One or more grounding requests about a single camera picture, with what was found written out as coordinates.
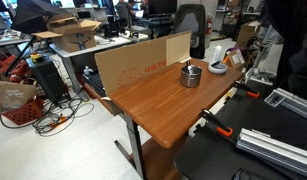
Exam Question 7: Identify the brown printed paper bag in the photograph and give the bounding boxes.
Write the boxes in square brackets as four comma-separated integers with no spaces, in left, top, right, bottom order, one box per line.
[0,79,38,114]

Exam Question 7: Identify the cardboard box white labels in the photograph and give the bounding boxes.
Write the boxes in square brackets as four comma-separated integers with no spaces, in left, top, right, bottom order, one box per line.
[222,48,246,69]

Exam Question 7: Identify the brown cardboard panel red print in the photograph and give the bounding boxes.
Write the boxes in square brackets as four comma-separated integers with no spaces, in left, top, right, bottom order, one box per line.
[93,30,193,98]

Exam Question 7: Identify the seated person dark shirt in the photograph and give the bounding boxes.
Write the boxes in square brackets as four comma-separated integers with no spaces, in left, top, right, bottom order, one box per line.
[114,0,137,21]

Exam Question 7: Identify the grey metal desk leg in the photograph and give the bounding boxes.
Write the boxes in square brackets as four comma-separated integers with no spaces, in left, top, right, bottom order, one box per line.
[113,113,149,180]

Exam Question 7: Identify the black office chair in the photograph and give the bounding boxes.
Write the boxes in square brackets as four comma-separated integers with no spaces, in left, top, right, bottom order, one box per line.
[172,3,207,60]

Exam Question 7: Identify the aluminium extrusion rail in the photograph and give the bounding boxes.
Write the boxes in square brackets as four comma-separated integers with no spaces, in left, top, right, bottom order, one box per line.
[236,128,307,179]
[263,87,307,123]

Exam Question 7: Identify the plain brown cardboard box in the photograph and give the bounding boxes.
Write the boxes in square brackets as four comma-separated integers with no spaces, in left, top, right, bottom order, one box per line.
[235,20,262,51]

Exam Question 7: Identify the red plastic basket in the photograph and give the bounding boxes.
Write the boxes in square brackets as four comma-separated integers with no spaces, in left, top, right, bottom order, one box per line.
[0,96,44,127]

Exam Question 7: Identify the open Amazon cardboard box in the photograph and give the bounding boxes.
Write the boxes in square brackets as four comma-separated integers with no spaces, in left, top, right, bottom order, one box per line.
[31,17,102,54]

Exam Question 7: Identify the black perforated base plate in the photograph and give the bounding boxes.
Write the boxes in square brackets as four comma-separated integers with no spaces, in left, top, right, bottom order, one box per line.
[173,79,307,180]

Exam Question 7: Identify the black computer tower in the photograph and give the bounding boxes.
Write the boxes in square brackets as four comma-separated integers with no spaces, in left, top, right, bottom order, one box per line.
[26,58,70,104]

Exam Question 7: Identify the orange black bar clamp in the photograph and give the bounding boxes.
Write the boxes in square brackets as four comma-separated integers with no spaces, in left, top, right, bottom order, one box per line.
[233,80,261,100]
[198,108,235,138]

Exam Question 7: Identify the red fire extinguisher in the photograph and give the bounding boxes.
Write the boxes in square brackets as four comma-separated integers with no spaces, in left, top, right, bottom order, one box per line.
[205,13,214,36]

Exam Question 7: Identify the white metal frame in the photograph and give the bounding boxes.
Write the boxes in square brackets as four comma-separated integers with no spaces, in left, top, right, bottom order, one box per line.
[244,24,284,86]

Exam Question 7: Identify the black floor cable bundle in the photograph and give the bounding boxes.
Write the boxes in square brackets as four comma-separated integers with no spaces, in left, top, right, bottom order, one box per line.
[0,96,96,138]

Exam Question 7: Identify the white spray bottle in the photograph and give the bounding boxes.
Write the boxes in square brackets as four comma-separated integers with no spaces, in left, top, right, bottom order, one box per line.
[83,65,95,76]

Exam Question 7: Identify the black photo softbox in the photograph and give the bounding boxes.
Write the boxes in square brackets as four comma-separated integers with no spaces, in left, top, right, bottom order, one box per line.
[10,0,73,34]

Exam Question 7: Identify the small steel pot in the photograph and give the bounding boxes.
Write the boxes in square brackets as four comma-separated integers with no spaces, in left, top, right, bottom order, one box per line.
[180,64,203,89]

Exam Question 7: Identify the wide black monitor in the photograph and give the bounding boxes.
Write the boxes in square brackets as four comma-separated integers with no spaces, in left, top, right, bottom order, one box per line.
[146,0,178,16]

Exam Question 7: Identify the red plastic equipment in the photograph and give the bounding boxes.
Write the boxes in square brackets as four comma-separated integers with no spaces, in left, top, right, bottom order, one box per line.
[0,54,34,84]

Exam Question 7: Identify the yellow red emergency stop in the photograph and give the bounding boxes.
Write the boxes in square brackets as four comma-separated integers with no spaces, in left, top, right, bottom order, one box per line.
[29,52,45,64]

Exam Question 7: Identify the person in black clothes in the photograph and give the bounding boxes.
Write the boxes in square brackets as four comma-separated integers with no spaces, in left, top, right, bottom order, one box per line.
[262,0,307,101]

